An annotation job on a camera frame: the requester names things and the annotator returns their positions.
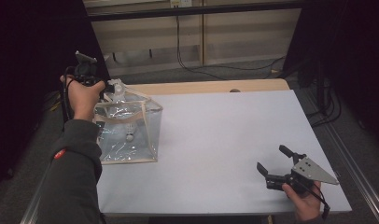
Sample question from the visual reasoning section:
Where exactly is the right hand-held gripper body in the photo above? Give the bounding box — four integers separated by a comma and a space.
265, 155, 340, 194

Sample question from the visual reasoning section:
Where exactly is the white wall socket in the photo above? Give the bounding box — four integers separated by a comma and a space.
170, 0, 193, 8

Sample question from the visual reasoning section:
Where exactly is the black floor cable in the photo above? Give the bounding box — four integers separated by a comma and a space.
307, 90, 343, 128

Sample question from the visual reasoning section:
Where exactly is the metal floor rail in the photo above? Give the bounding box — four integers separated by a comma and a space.
324, 122, 379, 224
20, 167, 51, 224

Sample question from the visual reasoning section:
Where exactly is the person's left hand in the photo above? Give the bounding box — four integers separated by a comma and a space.
60, 75, 106, 123

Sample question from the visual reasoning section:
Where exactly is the right hand-held gripper cable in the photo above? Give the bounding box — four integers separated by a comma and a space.
296, 180, 331, 221

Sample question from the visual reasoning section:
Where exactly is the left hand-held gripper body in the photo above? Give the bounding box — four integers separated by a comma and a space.
73, 50, 106, 87

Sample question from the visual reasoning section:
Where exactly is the person's right hand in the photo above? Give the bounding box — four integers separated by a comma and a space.
281, 180, 322, 222

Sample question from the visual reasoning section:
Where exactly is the wooden cabinet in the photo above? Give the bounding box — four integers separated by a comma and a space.
83, 0, 303, 76

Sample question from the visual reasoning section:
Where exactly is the dark curtain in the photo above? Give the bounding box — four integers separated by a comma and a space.
284, 0, 379, 150

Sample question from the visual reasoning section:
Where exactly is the transparent bag with beige trim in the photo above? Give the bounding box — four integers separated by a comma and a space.
93, 87, 164, 165

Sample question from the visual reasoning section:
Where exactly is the white table cover sheet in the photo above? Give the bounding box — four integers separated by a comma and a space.
95, 89, 353, 216

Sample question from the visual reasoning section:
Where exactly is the black power cable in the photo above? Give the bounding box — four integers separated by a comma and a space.
175, 7, 287, 81

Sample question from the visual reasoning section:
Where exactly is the hand-held gripper cable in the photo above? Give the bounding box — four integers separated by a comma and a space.
296, 180, 331, 221
61, 64, 78, 123

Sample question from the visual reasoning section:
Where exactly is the left hand-held gripper cable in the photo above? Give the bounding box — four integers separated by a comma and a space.
61, 64, 78, 123

